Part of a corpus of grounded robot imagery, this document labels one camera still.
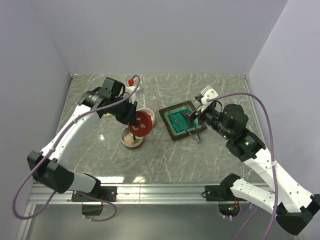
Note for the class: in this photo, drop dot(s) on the red round lid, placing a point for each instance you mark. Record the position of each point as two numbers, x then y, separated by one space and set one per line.
143 124

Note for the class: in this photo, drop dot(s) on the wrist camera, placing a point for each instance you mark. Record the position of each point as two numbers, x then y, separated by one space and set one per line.
130 89
205 95

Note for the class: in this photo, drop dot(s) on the beige round bun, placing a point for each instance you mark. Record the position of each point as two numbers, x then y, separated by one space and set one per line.
129 139

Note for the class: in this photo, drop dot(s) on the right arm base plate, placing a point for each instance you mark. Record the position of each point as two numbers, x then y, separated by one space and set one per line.
217 193

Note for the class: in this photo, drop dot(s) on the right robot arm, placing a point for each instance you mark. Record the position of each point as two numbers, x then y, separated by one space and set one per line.
294 205

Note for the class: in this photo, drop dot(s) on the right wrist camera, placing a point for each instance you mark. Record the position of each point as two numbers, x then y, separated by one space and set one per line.
205 95

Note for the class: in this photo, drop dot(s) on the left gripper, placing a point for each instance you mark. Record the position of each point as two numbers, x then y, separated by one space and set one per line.
130 118

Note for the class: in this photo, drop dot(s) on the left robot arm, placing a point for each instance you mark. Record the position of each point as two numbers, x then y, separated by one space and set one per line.
49 166

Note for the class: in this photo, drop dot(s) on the cream round lid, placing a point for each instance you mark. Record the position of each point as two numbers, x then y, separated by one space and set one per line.
107 114

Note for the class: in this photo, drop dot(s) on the metal tongs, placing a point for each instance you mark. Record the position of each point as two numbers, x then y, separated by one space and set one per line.
198 139

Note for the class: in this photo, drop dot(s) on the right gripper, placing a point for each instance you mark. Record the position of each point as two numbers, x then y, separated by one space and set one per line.
191 116

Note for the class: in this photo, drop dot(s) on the black teal square tray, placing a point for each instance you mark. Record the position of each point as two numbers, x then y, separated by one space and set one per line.
176 124

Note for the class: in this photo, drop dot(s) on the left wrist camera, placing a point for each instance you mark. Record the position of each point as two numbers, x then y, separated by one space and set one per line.
130 89

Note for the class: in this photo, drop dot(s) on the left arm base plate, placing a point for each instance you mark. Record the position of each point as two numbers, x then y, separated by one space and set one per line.
107 193

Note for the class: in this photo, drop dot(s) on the cream white bowl container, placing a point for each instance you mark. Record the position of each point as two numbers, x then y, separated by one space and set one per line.
151 114

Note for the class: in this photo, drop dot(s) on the aluminium mounting rail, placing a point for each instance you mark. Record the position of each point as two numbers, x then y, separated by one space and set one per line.
132 193

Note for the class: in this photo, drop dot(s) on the red steel bowl container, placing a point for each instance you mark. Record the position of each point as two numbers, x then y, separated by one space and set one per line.
138 140

